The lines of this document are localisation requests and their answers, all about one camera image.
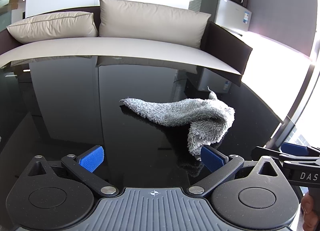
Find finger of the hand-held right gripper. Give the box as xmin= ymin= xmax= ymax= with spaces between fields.
xmin=251 ymin=147 xmax=320 ymax=168
xmin=280 ymin=142 xmax=320 ymax=158

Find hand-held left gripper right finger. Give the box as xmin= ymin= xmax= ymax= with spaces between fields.
xmin=186 ymin=145 xmax=288 ymax=198

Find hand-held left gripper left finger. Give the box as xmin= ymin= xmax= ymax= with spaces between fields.
xmin=24 ymin=145 xmax=120 ymax=198

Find grey fluffy towel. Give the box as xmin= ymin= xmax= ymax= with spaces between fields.
xmin=119 ymin=86 xmax=236 ymax=161

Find person's right hand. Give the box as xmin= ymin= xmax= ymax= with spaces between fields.
xmin=301 ymin=193 xmax=320 ymax=231

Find dark brown sofa beige seat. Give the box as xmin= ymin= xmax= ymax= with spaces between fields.
xmin=0 ymin=5 xmax=253 ymax=87

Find beige sofa cushion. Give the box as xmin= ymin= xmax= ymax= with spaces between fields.
xmin=98 ymin=0 xmax=212 ymax=48
xmin=6 ymin=11 xmax=98 ymax=45

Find silver mini fridge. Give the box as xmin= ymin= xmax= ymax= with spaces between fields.
xmin=199 ymin=0 xmax=253 ymax=35

